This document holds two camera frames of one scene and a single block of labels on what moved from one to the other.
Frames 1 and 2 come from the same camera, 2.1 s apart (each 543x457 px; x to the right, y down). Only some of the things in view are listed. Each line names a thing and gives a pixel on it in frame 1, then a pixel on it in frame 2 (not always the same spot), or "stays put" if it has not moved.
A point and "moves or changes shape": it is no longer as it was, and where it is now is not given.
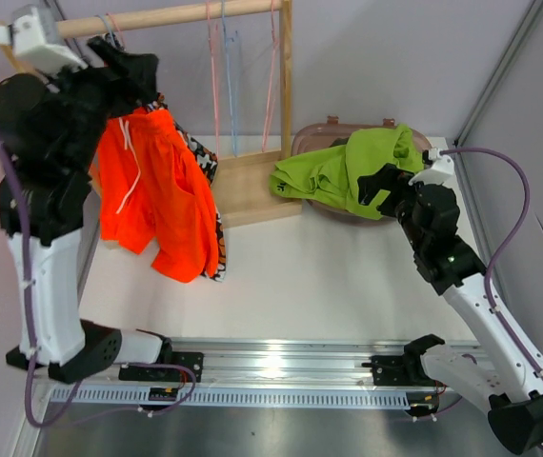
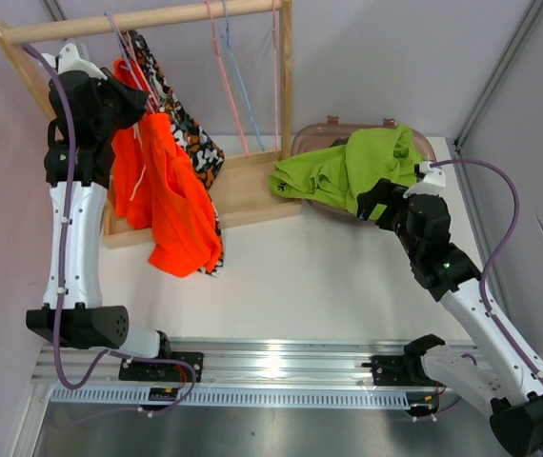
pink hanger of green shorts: x=212 y=80 to x=227 y=82
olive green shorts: x=339 y=142 stays put
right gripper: x=388 y=178 to x=383 y=192
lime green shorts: x=330 y=175 stays put
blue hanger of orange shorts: x=109 y=32 moves or changes shape
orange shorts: x=155 y=189 moves or changes shape
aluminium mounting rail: x=298 y=361 stays put
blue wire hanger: x=234 y=145 to x=240 y=76
